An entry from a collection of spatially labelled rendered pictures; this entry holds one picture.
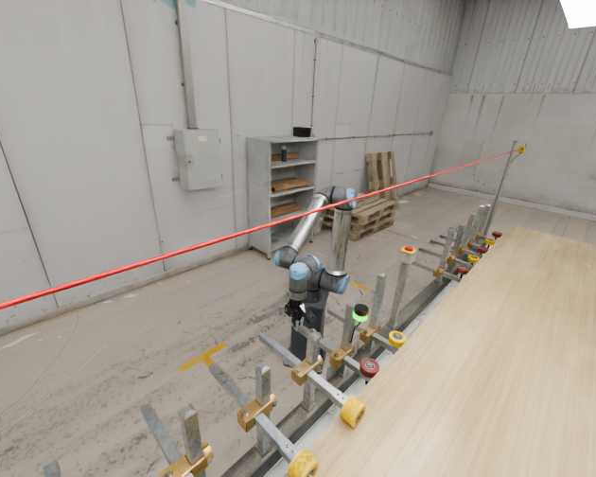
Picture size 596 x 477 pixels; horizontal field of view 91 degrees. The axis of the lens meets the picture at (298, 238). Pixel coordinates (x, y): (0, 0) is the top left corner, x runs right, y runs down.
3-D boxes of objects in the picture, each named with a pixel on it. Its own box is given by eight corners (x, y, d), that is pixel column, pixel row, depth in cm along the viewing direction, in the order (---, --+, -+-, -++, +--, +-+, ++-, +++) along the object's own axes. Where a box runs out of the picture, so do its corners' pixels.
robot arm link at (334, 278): (326, 283, 219) (337, 184, 191) (349, 290, 212) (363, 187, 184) (319, 292, 206) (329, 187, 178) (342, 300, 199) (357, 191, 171)
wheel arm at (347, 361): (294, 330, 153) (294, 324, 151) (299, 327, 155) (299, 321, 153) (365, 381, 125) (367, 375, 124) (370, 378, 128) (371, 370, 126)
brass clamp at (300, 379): (289, 378, 114) (289, 368, 112) (312, 359, 123) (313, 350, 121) (301, 387, 110) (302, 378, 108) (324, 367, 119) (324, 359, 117)
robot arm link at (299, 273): (312, 264, 142) (303, 273, 133) (310, 286, 147) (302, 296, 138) (295, 259, 145) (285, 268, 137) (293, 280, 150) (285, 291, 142)
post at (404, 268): (386, 326, 178) (400, 260, 159) (391, 322, 181) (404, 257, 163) (394, 329, 175) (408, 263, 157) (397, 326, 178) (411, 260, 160)
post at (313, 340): (301, 418, 130) (306, 334, 111) (306, 413, 132) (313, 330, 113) (306, 424, 128) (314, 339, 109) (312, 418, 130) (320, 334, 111)
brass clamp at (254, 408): (236, 421, 97) (236, 411, 95) (267, 396, 106) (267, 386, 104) (247, 434, 94) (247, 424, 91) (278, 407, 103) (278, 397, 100)
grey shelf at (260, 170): (248, 249, 424) (245, 136, 361) (292, 234, 483) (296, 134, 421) (268, 259, 396) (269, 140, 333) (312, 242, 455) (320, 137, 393)
